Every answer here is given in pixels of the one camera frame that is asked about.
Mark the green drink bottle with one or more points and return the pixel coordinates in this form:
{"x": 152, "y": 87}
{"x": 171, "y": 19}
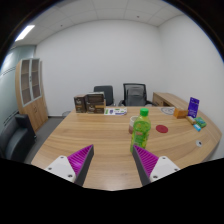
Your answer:
{"x": 141, "y": 130}

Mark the ceiling light panel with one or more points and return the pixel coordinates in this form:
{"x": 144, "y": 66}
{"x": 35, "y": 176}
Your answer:
{"x": 25, "y": 32}

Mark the small blue packet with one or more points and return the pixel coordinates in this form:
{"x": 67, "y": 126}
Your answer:
{"x": 197, "y": 127}

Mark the small dark brown box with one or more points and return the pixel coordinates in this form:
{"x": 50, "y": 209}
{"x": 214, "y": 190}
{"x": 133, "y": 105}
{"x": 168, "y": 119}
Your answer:
{"x": 79, "y": 104}

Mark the orange wooden box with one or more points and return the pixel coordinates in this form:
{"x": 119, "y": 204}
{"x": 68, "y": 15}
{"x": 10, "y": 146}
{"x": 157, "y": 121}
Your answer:
{"x": 180, "y": 113}

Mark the white printed leaflet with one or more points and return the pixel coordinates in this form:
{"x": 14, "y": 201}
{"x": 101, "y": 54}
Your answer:
{"x": 116, "y": 111}

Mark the wooden glass-door shelf cabinet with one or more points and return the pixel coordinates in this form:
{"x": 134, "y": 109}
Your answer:
{"x": 33, "y": 106}

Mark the purple pouch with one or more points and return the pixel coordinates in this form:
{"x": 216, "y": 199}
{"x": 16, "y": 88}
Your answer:
{"x": 193, "y": 106}

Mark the black mesh-back office chair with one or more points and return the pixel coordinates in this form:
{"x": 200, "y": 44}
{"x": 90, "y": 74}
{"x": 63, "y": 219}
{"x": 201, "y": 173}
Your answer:
{"x": 135, "y": 95}

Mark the white and brown cup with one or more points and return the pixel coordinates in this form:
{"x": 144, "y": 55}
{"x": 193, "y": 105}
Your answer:
{"x": 132, "y": 123}

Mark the small white round disc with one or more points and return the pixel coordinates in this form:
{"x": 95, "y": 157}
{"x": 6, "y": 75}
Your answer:
{"x": 199, "y": 143}

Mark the dark solid-back office chair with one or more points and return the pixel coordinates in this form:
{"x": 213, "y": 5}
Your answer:
{"x": 106, "y": 91}

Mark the large brown carton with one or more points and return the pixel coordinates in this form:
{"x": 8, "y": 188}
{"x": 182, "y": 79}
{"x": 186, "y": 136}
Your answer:
{"x": 95, "y": 103}

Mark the wooden side desk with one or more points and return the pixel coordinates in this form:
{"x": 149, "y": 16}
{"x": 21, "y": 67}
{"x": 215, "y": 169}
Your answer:
{"x": 168, "y": 98}

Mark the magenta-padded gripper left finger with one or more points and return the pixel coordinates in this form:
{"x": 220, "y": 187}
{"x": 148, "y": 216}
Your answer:
{"x": 79, "y": 160}

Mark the green packet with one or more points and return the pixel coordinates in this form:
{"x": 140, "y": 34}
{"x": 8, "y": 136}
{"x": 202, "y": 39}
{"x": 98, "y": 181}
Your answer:
{"x": 201, "y": 122}

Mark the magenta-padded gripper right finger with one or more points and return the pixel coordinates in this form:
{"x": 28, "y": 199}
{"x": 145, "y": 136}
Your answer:
{"x": 146, "y": 160}

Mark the flat round red coaster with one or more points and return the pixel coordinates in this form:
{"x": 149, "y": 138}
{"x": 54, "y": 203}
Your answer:
{"x": 162, "y": 128}

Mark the small tan box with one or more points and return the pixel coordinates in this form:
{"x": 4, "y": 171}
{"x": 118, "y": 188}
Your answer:
{"x": 191, "y": 120}

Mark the black leather sofa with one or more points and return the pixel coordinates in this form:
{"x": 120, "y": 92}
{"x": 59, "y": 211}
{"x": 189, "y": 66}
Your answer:
{"x": 15, "y": 136}

